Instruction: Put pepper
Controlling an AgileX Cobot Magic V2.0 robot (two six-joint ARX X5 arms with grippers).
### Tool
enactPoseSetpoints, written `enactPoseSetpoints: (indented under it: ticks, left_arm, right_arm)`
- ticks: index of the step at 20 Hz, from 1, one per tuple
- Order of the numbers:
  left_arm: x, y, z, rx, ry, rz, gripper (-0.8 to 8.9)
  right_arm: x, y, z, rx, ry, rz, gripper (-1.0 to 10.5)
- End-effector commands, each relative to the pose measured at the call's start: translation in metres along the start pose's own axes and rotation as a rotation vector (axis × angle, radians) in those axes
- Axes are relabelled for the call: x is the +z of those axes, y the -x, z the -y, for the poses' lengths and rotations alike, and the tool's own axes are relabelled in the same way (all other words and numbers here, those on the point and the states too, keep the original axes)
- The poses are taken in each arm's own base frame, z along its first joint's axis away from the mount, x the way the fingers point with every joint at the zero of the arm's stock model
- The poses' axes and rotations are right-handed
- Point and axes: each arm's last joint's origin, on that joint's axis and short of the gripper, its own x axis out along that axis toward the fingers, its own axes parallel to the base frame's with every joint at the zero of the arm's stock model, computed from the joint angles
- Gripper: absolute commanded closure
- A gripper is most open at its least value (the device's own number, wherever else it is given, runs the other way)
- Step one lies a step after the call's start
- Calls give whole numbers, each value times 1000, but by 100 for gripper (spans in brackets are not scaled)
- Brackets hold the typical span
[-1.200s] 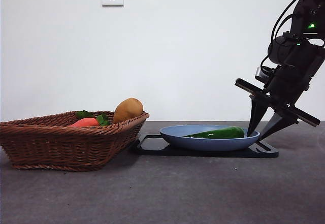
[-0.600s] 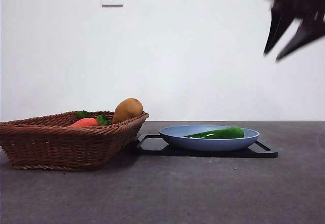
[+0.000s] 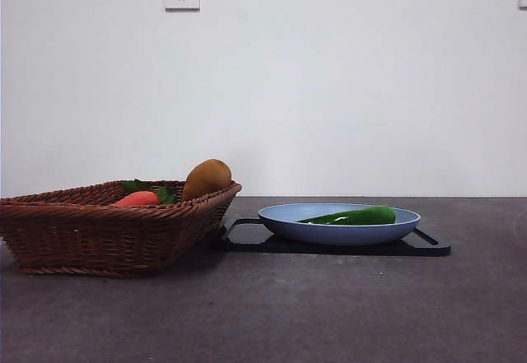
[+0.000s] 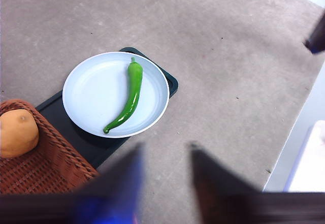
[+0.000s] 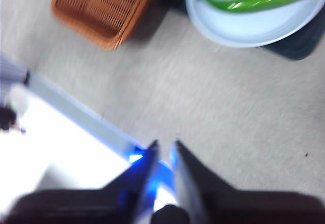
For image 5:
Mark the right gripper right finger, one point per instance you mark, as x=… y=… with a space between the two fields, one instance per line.
x=254 y=208

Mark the blue round plate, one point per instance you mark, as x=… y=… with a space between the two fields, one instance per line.
x=248 y=28

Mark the brown wicker basket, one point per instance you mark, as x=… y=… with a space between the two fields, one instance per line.
x=106 y=10

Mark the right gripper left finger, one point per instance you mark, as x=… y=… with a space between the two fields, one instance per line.
x=101 y=206

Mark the black camera device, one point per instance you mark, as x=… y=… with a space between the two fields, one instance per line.
x=6 y=118

